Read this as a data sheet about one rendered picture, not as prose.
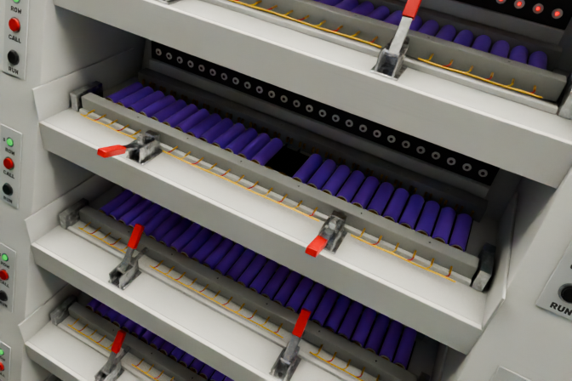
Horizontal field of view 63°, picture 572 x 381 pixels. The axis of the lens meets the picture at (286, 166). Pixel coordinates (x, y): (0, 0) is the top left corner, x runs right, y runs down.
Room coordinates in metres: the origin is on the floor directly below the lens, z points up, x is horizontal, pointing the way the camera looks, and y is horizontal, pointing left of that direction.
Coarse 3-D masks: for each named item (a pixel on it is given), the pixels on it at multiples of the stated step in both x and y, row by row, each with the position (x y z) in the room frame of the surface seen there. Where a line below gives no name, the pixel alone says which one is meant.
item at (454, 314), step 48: (48, 96) 0.59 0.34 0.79; (240, 96) 0.68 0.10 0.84; (48, 144) 0.58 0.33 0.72; (96, 144) 0.56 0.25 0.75; (144, 192) 0.53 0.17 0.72; (192, 192) 0.50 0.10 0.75; (240, 192) 0.52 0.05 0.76; (480, 192) 0.57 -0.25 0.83; (240, 240) 0.49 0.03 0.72; (288, 240) 0.46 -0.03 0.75; (480, 240) 0.52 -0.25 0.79; (336, 288) 0.45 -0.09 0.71; (384, 288) 0.43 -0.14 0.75; (432, 288) 0.43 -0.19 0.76; (480, 288) 0.44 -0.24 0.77; (432, 336) 0.41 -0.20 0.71
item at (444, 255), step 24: (96, 96) 0.62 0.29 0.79; (96, 120) 0.59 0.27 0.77; (120, 120) 0.60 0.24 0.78; (144, 120) 0.59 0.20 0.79; (168, 144) 0.57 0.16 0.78; (192, 144) 0.56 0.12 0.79; (240, 168) 0.54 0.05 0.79; (264, 168) 0.54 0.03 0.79; (288, 192) 0.52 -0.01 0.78; (312, 192) 0.51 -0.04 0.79; (360, 216) 0.49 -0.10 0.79; (360, 240) 0.47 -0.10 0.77; (384, 240) 0.48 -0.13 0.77; (408, 240) 0.47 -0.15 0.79; (432, 240) 0.47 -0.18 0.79; (456, 264) 0.45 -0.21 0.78
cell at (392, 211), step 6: (396, 192) 0.56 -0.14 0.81; (402, 192) 0.55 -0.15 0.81; (408, 192) 0.56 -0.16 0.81; (396, 198) 0.54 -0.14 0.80; (402, 198) 0.54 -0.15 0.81; (390, 204) 0.53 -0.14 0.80; (396, 204) 0.53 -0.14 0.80; (402, 204) 0.53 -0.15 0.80; (390, 210) 0.52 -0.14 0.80; (396, 210) 0.52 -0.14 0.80; (402, 210) 0.53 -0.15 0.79; (384, 216) 0.51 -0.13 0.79; (390, 216) 0.51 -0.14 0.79; (396, 216) 0.51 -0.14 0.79; (396, 222) 0.50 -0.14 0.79
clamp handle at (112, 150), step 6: (138, 138) 0.54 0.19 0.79; (132, 144) 0.53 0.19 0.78; (138, 144) 0.54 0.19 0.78; (144, 144) 0.54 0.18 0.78; (102, 150) 0.48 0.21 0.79; (108, 150) 0.48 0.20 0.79; (114, 150) 0.49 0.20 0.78; (120, 150) 0.50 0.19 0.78; (126, 150) 0.51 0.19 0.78; (102, 156) 0.48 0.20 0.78; (108, 156) 0.48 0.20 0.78
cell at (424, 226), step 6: (426, 204) 0.55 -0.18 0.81; (432, 204) 0.54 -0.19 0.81; (438, 204) 0.55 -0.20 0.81; (426, 210) 0.53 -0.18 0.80; (432, 210) 0.53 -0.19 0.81; (438, 210) 0.54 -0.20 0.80; (420, 216) 0.52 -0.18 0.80; (426, 216) 0.52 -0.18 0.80; (432, 216) 0.52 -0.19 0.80; (420, 222) 0.51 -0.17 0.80; (426, 222) 0.51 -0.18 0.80; (432, 222) 0.51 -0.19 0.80; (420, 228) 0.50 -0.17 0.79; (426, 228) 0.50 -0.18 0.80; (426, 234) 0.49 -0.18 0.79
